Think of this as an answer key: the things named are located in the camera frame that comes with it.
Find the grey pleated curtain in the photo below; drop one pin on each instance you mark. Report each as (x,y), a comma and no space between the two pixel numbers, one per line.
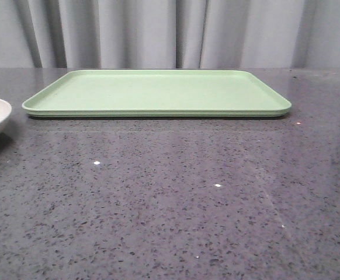
(170,34)

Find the light green rectangular tray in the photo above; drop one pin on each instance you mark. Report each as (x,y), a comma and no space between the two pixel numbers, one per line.
(157,93)

